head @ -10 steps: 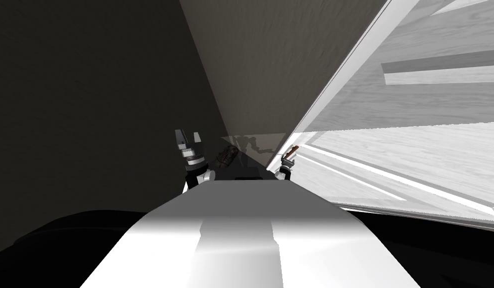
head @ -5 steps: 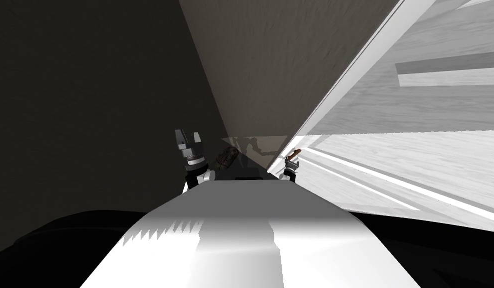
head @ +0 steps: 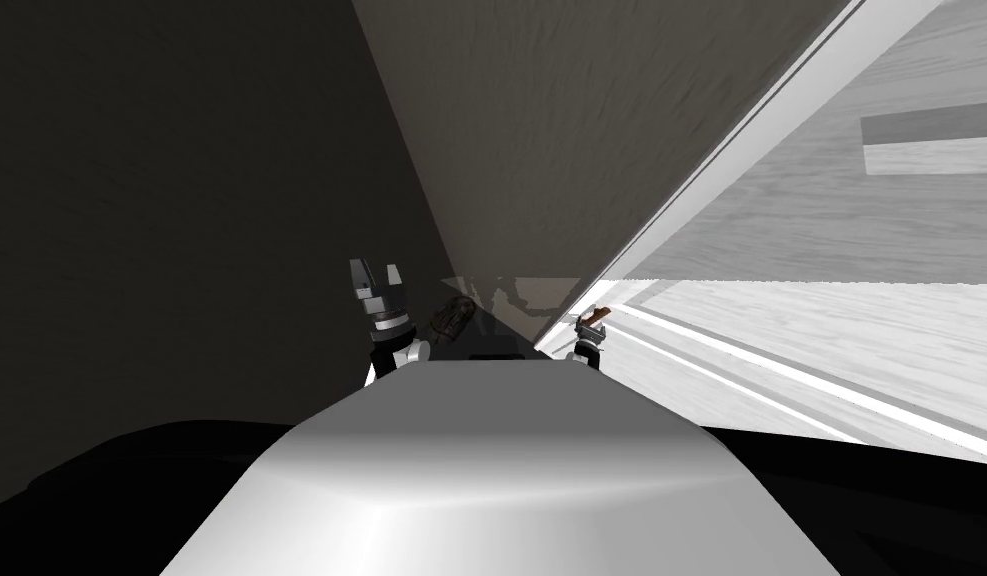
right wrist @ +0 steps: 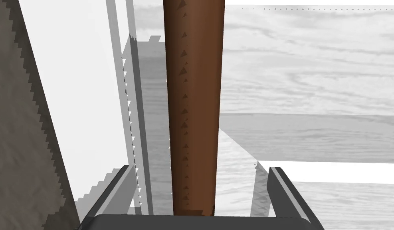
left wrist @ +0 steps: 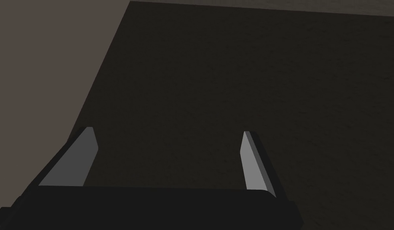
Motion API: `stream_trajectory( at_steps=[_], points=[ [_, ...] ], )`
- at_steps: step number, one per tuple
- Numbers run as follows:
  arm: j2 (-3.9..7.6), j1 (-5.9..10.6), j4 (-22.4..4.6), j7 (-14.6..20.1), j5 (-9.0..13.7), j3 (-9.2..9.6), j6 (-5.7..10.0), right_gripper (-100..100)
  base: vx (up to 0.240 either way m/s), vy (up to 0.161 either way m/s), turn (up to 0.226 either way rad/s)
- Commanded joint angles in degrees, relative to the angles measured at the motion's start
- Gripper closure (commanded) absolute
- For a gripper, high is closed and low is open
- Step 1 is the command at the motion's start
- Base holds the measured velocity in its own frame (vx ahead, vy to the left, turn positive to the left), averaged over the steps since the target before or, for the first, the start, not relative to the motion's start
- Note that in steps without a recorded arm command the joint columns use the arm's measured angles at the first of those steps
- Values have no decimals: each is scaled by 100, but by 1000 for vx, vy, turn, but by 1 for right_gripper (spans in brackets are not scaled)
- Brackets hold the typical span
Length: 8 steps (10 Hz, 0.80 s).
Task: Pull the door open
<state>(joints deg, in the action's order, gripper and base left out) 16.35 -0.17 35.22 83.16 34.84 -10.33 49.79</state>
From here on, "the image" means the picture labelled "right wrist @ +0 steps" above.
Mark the grey wood cupboard door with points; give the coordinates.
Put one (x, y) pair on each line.
(311, 80)

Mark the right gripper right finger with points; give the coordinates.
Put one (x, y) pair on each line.
(286, 198)

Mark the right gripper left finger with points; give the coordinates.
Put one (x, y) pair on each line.
(115, 195)

